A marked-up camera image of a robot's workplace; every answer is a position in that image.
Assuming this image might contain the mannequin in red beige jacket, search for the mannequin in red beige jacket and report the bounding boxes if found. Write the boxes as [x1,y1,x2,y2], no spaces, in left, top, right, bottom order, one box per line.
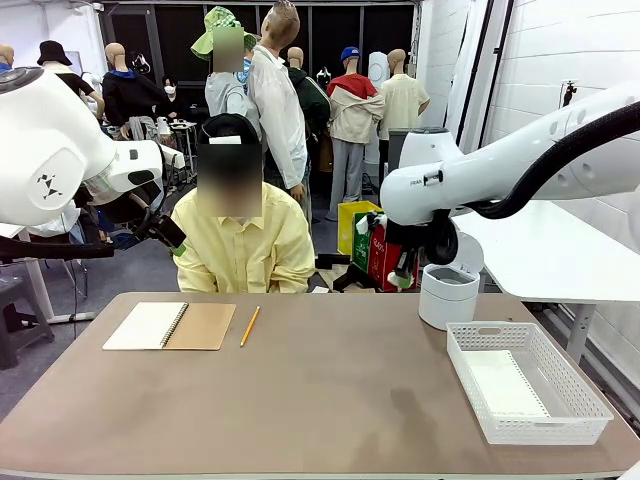
[325,54,386,222]

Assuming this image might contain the mannequin in grey shirt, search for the mannequin in grey shirt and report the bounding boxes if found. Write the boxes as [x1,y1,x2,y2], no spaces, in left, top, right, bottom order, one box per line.
[204,27,262,136]

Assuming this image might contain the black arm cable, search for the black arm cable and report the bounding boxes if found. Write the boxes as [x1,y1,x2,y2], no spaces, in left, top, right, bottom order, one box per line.
[429,99,640,266]
[0,192,166,265]

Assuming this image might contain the green checked sun hat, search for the green checked sun hat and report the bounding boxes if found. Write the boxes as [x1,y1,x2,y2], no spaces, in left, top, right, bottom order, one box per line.
[190,5,259,62]

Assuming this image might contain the white desk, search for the white desk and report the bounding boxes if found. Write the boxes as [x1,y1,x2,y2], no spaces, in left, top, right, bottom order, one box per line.
[0,222,96,325]

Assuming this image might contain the person in yellow shirt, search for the person in yellow shirt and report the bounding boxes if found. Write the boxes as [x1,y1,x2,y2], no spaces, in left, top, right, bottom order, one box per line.
[172,144,316,295]

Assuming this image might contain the white plastic bag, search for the white plastic bag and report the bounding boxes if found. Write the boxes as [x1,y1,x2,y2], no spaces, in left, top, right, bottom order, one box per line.
[27,202,84,239]

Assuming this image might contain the yellow pencil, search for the yellow pencil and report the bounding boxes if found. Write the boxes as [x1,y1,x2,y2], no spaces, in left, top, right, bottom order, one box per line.
[239,305,261,348]

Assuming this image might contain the black bucket hat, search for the black bucket hat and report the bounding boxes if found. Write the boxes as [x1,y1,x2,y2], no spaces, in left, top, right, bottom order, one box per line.
[37,40,74,67]

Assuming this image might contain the mannequin in black top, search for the mannequin in black top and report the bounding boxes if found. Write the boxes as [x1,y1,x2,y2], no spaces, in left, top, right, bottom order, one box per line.
[49,62,106,121]

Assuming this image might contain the red recycling bin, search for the red recycling bin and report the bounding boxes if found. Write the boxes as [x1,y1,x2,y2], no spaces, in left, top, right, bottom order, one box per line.
[368,224,420,293]

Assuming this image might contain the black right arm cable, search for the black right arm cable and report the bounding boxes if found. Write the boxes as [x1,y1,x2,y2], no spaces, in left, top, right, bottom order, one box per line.
[429,99,640,266]

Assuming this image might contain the mannequin in black hoodie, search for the mannequin in black hoodie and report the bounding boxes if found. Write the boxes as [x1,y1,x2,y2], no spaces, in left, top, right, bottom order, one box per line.
[102,42,171,146]

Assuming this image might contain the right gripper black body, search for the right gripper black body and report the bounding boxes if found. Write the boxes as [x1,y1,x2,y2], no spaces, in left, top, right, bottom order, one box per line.
[386,221,427,257]

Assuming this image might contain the yellow recycling bin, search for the yellow recycling bin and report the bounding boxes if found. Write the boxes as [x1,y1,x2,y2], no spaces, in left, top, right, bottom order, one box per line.
[337,200,384,256]

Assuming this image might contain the person with face mask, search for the person with face mask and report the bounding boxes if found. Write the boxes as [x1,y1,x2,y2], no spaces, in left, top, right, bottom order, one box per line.
[159,74,194,121]

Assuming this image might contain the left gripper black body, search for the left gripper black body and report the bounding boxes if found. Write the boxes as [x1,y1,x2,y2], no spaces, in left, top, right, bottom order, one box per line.
[103,179,166,233]

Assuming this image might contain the brown spiral notebook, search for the brown spiral notebook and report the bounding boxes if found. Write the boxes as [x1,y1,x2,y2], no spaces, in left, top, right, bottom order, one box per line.
[102,301,237,351]

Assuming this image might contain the black baseball cap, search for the black baseball cap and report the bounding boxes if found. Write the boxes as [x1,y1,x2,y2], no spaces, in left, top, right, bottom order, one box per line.
[198,113,261,146]

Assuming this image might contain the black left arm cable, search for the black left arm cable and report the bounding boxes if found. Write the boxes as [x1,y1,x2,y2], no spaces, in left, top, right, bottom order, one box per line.
[0,192,166,265]

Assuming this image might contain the tall mannequin in white shirt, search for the tall mannequin in white shirt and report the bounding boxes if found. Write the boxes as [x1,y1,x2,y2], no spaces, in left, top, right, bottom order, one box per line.
[247,0,314,216]

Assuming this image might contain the mannequin in cream shirt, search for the mannequin in cream shirt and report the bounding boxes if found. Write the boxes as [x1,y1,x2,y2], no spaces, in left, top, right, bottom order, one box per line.
[377,48,432,176]

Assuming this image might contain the black floor stand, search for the black floor stand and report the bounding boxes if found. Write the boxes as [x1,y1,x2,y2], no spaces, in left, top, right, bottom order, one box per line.
[323,252,377,294]

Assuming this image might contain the white dress form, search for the white dress form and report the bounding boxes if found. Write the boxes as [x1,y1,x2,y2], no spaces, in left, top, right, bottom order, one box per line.
[368,51,390,90]

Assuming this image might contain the white round trash bin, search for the white round trash bin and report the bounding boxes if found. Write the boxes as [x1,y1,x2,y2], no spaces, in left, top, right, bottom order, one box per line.
[418,232,485,331]

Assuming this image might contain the black wall pole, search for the black wall pole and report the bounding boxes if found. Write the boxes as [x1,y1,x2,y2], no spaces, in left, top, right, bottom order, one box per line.
[453,0,496,136]
[472,0,516,154]

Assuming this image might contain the white hanging sheet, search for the white hanging sheet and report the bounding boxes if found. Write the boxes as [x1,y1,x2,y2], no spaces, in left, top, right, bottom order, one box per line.
[439,0,489,151]

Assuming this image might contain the grey cabinet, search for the grey cabinet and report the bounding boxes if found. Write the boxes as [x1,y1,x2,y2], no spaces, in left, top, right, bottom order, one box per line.
[387,128,407,174]

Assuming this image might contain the white perforated plastic basket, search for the white perforated plastic basket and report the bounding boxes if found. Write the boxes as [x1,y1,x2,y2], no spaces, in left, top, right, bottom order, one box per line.
[445,321,615,446]

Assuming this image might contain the green recycling bin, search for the green recycling bin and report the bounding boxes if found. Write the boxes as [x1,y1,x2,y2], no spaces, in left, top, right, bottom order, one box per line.
[352,212,389,269]

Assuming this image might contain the mannequin in dark green jacket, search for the mannequin in dark green jacket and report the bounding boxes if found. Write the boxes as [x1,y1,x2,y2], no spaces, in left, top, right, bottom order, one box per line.
[286,46,332,174]

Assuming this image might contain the white paper sheet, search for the white paper sheet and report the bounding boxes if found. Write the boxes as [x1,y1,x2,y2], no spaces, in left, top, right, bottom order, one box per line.
[467,349,551,419]

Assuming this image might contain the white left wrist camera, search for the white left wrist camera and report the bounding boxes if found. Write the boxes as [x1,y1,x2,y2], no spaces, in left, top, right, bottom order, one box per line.
[158,143,187,174]

